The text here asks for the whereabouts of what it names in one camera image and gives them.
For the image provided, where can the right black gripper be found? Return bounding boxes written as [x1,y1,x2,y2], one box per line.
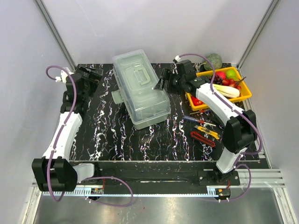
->
[155,69,185,96]

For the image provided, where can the aluminium frame rail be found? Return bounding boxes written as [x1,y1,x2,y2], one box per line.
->
[32,169,286,187]

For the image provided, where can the green apple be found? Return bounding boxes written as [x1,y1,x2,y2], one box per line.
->
[225,69,237,80]

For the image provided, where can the clear plastic tool box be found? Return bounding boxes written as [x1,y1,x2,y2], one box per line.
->
[112,49,171,130]

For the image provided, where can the yellow utility knife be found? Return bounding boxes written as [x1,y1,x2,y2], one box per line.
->
[194,126,221,140]

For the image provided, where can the yellow plastic bin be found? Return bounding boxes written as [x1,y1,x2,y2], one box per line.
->
[185,67,252,111]

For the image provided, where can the marbled black mat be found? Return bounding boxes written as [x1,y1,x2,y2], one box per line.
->
[69,64,224,161]

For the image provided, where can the purple cable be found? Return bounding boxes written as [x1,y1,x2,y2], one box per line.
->
[179,53,263,203]
[45,65,134,207]

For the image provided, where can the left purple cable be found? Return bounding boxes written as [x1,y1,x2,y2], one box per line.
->
[45,65,134,207]

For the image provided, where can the dark purple grapes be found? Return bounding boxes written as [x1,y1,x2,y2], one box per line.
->
[210,75,223,85]

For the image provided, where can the red pink apple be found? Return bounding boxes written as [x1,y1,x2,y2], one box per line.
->
[215,71,226,80]

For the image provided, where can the green netted melon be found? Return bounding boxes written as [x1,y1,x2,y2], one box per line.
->
[204,53,222,70]

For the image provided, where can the blue red screwdriver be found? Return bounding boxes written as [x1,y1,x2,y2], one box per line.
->
[183,115,216,126]

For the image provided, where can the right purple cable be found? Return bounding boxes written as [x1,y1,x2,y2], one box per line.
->
[179,53,263,203]

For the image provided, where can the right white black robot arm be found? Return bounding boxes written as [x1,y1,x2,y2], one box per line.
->
[154,56,259,185]

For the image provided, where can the red utility knife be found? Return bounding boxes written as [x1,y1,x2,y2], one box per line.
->
[190,131,215,147]

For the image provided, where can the red cherries bunch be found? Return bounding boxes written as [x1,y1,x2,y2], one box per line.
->
[222,78,242,90]

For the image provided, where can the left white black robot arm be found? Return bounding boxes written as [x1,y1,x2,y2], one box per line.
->
[32,65,103,192]

